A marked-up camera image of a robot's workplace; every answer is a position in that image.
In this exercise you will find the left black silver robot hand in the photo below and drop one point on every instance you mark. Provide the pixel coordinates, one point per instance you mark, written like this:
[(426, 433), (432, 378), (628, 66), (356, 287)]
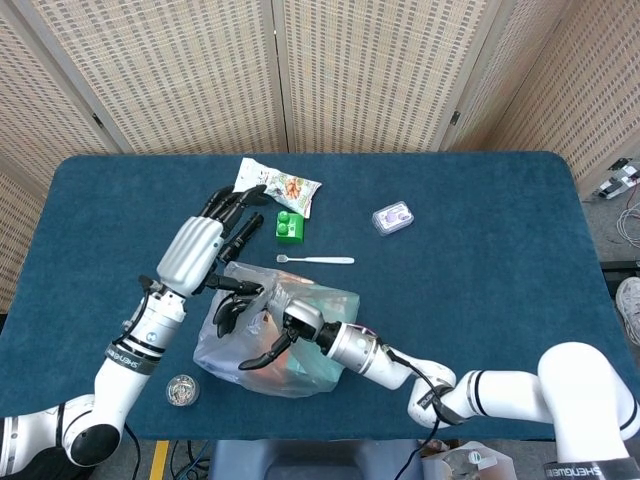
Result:
[(190, 255)]

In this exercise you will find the clear plastic bag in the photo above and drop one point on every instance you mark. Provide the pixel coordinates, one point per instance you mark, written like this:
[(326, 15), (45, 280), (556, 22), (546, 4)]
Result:
[(220, 360)]

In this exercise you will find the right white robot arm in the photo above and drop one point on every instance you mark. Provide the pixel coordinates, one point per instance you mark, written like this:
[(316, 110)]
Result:
[(450, 385)]

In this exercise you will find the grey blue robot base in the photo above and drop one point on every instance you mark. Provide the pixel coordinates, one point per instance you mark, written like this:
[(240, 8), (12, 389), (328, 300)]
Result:
[(315, 460)]

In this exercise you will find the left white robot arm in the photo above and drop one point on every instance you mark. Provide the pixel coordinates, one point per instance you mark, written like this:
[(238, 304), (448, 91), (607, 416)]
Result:
[(130, 365)]

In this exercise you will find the black flashlight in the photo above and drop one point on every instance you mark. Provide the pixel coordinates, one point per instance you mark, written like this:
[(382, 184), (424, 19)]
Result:
[(242, 237)]

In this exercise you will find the green box with round caps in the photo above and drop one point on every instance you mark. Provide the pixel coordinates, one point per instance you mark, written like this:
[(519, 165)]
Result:
[(292, 230)]

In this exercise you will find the white snack packet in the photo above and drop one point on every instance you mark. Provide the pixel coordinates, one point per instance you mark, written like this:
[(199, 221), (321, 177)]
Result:
[(292, 190)]

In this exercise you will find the white toothbrush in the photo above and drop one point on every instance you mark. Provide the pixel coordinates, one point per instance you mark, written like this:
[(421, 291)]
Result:
[(325, 259)]

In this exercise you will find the round clear jar of clips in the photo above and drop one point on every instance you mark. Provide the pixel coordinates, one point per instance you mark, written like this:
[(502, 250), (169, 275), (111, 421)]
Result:
[(182, 391)]

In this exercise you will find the black screen hinge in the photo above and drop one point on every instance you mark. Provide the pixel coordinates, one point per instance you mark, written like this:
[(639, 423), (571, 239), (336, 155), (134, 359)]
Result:
[(98, 120), (454, 118)]

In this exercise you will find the woven folding screen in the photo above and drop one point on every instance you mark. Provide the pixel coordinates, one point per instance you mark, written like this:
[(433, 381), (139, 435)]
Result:
[(200, 75)]

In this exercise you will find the clear case with purple label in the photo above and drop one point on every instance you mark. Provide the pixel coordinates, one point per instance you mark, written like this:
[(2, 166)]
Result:
[(392, 218)]

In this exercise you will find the yellow floor tape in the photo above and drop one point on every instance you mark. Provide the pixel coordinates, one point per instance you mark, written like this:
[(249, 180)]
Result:
[(160, 460)]

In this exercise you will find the blue table cloth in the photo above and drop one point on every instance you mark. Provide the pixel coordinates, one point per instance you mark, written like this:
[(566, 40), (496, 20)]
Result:
[(475, 260)]

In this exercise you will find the clear plastic storage box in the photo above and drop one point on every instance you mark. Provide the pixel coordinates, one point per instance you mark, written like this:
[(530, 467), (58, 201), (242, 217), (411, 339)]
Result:
[(470, 462)]

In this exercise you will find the white power strip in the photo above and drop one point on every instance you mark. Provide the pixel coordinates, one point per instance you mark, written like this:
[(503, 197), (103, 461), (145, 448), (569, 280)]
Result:
[(617, 182)]

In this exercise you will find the white sneaker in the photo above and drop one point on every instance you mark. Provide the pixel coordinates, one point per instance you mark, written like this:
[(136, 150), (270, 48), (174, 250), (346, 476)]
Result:
[(630, 305)]

